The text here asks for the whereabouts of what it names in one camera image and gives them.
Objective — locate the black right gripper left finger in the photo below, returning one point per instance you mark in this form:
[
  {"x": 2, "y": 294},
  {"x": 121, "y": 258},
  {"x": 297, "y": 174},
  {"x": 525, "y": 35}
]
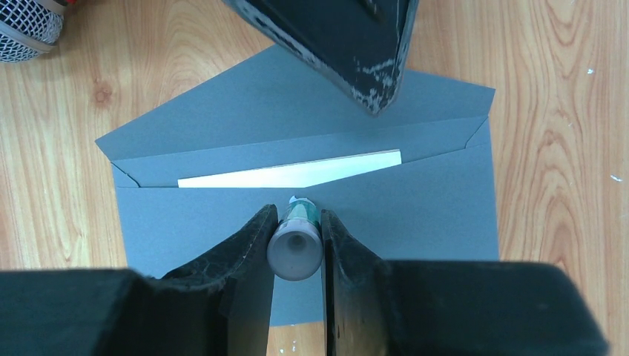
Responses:
[{"x": 219, "y": 303}]

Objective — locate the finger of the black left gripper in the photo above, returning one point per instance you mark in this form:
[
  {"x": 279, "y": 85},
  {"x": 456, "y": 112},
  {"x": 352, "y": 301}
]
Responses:
[{"x": 360, "y": 46}]

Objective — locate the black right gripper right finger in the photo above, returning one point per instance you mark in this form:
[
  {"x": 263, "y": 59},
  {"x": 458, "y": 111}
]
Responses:
[{"x": 374, "y": 306}]

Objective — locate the green white glue stick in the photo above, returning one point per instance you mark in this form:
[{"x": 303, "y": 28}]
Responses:
[{"x": 295, "y": 250}]

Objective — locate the grey envelope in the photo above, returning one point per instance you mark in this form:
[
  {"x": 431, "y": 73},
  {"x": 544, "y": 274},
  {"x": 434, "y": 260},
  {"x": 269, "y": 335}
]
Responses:
[{"x": 272, "y": 109}]

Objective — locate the red microphone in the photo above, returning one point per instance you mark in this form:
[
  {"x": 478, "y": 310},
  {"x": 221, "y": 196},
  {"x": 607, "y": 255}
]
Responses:
[{"x": 30, "y": 28}]

